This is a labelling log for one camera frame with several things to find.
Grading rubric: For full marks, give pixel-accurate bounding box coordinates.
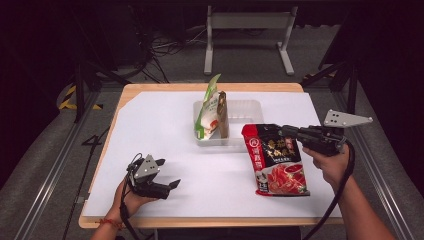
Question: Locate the green and white packet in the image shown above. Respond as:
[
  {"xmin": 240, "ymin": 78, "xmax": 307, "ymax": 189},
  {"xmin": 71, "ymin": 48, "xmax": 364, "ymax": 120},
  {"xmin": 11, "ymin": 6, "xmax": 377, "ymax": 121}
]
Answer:
[{"xmin": 194, "ymin": 73, "xmax": 223, "ymax": 141}]

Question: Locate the hand-held gripper cable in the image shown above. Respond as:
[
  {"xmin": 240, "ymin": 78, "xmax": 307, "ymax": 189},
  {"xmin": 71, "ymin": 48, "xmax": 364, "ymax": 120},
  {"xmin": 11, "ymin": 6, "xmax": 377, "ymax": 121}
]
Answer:
[
  {"xmin": 301, "ymin": 139, "xmax": 356, "ymax": 240},
  {"xmin": 119, "ymin": 152, "xmax": 144, "ymax": 240}
]

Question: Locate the right hand-held gripper cable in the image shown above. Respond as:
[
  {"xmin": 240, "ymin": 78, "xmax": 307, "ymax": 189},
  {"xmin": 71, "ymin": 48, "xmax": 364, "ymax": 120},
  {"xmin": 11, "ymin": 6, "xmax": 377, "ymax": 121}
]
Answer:
[{"xmin": 301, "ymin": 139, "xmax": 356, "ymax": 240}]

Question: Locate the left hand-held gripper cable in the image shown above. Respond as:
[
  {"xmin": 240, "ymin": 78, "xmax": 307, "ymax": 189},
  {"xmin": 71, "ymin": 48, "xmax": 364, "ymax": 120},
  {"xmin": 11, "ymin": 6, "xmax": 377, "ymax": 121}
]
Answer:
[{"xmin": 119, "ymin": 152, "xmax": 144, "ymax": 240}]

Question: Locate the person's left hand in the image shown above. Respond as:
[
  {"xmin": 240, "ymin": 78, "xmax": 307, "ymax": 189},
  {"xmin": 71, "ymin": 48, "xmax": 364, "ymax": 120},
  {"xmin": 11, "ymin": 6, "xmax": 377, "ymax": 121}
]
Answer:
[{"xmin": 107, "ymin": 180, "xmax": 158, "ymax": 223}]

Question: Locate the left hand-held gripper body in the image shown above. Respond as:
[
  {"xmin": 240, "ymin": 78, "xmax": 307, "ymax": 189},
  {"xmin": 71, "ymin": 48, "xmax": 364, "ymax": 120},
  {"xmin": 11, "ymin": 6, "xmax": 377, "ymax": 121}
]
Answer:
[{"xmin": 126, "ymin": 153, "xmax": 173, "ymax": 201}]

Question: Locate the red string bracelet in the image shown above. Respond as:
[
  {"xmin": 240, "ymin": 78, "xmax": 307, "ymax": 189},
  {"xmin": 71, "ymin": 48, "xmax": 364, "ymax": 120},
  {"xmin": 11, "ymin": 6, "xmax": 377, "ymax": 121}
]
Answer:
[{"xmin": 95, "ymin": 217, "xmax": 124, "ymax": 231}]

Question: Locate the white metal table frame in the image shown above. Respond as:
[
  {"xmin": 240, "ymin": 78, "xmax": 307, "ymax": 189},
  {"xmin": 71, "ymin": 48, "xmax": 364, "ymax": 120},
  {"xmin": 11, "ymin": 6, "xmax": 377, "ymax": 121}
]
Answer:
[{"xmin": 203, "ymin": 4, "xmax": 299, "ymax": 76}]

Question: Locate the clear plastic container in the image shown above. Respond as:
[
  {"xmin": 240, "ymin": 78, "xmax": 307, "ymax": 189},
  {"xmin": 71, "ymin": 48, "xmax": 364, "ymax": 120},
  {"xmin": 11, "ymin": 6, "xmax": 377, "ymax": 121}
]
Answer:
[{"xmin": 192, "ymin": 99, "xmax": 265, "ymax": 148}]

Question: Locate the bundle of black floor cables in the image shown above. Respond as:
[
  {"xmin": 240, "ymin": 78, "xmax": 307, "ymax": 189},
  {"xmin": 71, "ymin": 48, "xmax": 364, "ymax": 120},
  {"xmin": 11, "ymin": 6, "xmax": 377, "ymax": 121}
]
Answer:
[{"xmin": 131, "ymin": 24, "xmax": 208, "ymax": 84}]

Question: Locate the aluminium floor rail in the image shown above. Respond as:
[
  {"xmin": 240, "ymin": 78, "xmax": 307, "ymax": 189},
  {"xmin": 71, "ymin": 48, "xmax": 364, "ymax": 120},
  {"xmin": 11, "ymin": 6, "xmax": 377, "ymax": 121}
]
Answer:
[
  {"xmin": 333, "ymin": 89, "xmax": 418, "ymax": 240},
  {"xmin": 13, "ymin": 89, "xmax": 101, "ymax": 240}
]

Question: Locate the black metal stand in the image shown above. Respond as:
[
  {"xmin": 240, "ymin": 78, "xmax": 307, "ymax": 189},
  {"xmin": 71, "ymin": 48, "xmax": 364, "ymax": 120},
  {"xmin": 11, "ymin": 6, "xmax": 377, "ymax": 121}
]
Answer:
[
  {"xmin": 299, "ymin": 6, "xmax": 362, "ymax": 124},
  {"xmin": 70, "ymin": 9, "xmax": 132, "ymax": 124}
]

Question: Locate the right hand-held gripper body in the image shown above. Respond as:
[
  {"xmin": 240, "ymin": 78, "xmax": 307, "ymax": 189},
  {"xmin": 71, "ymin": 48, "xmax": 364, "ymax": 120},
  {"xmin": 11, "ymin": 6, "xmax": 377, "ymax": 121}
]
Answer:
[{"xmin": 296, "ymin": 108, "xmax": 374, "ymax": 157}]

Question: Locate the white paper sheet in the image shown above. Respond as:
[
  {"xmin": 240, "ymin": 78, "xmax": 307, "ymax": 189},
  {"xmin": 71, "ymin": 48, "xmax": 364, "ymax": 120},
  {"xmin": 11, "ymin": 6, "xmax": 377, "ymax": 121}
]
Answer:
[{"xmin": 81, "ymin": 90, "xmax": 344, "ymax": 219}]

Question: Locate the gold brown packet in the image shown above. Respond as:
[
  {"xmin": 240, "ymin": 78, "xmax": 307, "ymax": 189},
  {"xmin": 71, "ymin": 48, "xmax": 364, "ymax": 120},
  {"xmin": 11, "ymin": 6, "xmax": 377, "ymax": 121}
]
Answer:
[{"xmin": 216, "ymin": 90, "xmax": 231, "ymax": 140}]

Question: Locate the yellow black hazard tape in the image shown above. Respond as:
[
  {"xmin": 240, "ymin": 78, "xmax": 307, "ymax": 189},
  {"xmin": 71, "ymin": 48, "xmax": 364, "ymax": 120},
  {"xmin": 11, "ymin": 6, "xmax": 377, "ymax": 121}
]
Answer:
[{"xmin": 57, "ymin": 84, "xmax": 104, "ymax": 111}]

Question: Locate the red and black packet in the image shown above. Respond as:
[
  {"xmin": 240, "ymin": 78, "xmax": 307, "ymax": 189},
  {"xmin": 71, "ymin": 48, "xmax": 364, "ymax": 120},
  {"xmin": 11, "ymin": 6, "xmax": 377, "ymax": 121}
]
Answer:
[{"xmin": 241, "ymin": 123, "xmax": 311, "ymax": 198}]

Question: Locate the person's right hand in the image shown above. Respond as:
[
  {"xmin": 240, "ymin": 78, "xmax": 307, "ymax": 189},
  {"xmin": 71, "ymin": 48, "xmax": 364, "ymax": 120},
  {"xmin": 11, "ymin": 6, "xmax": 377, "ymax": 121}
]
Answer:
[{"xmin": 302, "ymin": 145, "xmax": 352, "ymax": 194}]

